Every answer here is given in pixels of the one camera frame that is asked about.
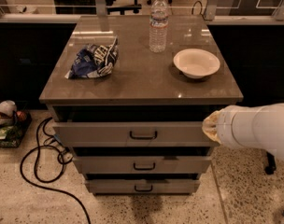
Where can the foam gripper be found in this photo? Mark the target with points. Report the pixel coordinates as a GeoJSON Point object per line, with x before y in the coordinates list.
{"type": "Point", "coordinates": [225, 127]}

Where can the grey top drawer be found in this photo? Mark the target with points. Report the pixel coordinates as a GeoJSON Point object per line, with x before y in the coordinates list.
{"type": "Point", "coordinates": [132, 127]}

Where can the grey drawer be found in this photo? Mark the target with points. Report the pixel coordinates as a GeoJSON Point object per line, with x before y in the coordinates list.
{"type": "Point", "coordinates": [132, 127]}
{"type": "Point", "coordinates": [142, 183]}
{"type": "Point", "coordinates": [141, 160]}

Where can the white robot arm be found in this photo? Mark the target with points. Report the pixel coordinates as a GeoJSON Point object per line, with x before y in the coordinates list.
{"type": "Point", "coordinates": [238, 127]}

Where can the grey drawer cabinet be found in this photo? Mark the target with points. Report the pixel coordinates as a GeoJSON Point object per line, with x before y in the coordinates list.
{"type": "Point", "coordinates": [140, 78]}

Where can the grey middle drawer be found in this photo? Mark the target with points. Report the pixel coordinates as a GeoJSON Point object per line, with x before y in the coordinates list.
{"type": "Point", "coordinates": [141, 160]}

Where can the grey bottom drawer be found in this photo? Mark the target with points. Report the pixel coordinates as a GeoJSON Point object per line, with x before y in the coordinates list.
{"type": "Point", "coordinates": [142, 183]}

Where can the white bowl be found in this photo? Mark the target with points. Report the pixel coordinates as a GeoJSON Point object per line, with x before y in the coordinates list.
{"type": "Point", "coordinates": [196, 63]}

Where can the black stand with wheel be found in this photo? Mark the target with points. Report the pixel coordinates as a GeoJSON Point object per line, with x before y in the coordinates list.
{"type": "Point", "coordinates": [271, 164]}

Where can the clear plastic water bottle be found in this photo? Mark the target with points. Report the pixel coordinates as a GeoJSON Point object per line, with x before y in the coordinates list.
{"type": "Point", "coordinates": [158, 24]}

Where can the blue white chip bag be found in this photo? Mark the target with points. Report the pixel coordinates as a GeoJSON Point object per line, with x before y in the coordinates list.
{"type": "Point", "coordinates": [94, 61]}

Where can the pile of toys on mat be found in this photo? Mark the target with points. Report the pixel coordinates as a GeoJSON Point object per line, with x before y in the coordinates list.
{"type": "Point", "coordinates": [13, 124]}

